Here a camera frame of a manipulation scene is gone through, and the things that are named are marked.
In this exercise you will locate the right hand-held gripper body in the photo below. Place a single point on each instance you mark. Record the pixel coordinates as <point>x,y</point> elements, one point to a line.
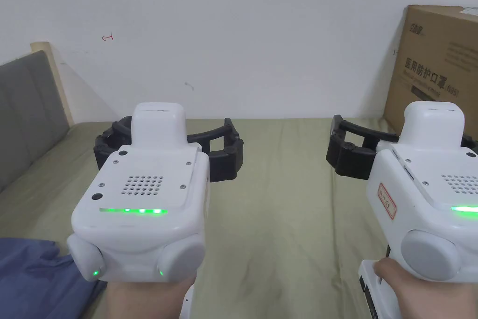
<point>418,203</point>

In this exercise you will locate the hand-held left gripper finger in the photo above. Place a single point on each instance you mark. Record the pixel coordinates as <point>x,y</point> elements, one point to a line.
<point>108,145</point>
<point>227,158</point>

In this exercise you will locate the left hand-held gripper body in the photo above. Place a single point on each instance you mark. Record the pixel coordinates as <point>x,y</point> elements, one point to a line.
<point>149,229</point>

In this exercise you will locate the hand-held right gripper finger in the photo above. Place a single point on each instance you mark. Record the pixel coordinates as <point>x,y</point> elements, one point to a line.
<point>351,158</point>
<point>471,146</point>

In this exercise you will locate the person's left hand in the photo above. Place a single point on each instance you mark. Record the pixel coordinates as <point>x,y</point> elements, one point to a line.
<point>145,300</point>

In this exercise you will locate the person's right hand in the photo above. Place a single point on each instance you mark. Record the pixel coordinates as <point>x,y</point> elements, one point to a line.
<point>396,289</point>

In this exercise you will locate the bed with pale green sheet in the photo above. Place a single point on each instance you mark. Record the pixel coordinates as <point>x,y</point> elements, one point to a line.
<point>280,214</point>

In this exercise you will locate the grey padded headboard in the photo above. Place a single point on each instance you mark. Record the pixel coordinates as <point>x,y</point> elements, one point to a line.
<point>26,109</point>

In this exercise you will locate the brown cardboard carton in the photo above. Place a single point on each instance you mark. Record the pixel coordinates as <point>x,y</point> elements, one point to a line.
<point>429,57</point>

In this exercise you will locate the dark blue garment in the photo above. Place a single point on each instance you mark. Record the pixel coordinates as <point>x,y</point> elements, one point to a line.
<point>33,281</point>

